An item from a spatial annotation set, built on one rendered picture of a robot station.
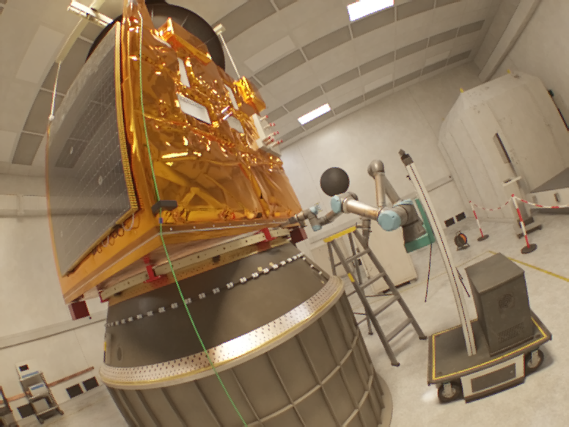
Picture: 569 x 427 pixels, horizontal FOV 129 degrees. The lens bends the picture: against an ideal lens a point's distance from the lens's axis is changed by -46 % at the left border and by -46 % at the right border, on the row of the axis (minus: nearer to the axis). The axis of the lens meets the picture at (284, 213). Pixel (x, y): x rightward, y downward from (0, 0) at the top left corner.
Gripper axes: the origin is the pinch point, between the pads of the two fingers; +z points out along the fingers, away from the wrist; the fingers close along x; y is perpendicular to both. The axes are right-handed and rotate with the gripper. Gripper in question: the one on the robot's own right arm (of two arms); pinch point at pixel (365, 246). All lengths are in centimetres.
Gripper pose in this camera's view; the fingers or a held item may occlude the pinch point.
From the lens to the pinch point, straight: 210.4
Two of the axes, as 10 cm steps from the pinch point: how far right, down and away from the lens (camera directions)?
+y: 9.0, 0.0, -4.3
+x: 4.3, 1.1, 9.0
